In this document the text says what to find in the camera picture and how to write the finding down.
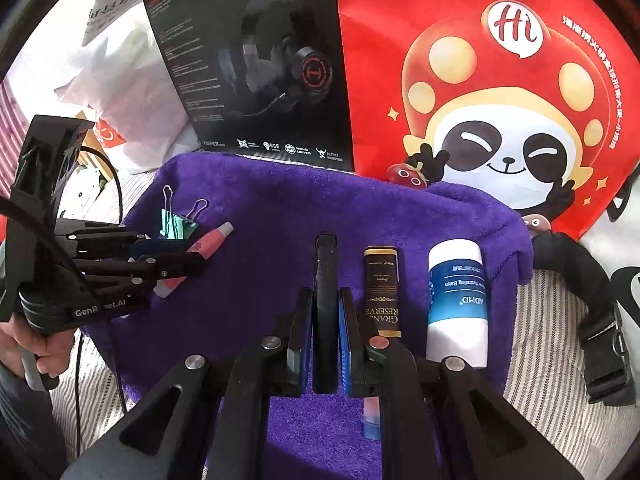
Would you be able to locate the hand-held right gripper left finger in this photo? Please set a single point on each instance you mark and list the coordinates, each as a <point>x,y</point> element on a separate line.
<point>300,345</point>

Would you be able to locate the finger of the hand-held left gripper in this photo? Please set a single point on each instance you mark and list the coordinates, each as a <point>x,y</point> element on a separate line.
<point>165,266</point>
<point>150,247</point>

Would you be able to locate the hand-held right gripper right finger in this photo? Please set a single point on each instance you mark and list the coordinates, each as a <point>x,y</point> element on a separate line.
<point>345,345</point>

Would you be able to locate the black case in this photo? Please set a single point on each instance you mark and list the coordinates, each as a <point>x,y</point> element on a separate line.
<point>326,310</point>

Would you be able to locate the pink and grey tube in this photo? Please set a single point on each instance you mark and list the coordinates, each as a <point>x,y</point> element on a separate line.
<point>212,240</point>

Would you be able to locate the black and gold box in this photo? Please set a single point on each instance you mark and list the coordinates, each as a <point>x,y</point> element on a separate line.
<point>382,290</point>

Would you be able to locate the white bottle with blue label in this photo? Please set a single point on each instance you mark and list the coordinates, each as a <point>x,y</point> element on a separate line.
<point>457,310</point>

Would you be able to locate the person's left forearm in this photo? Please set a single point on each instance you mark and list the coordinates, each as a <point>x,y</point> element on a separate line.
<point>20,425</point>

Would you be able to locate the person's left hand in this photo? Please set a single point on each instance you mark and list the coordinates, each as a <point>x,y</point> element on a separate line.
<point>55,355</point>

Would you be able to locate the pink and blue eraser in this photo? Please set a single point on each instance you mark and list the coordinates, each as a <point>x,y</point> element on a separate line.
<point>372,417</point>

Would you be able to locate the purple towel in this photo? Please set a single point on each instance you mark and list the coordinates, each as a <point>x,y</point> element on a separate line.
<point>275,200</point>

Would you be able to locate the maroon striped cloth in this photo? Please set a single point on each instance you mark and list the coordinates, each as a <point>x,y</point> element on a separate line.
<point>12,115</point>

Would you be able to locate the white plastic bag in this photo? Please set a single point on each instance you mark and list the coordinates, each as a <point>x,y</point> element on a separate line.
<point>145,100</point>

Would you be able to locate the black headset box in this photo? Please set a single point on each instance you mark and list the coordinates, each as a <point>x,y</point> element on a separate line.
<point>225,85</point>

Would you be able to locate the cardboard box lid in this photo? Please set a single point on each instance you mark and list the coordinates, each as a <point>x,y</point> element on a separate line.
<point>115,5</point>

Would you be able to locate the red panda print paper bag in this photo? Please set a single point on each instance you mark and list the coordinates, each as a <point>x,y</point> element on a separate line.
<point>380,85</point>

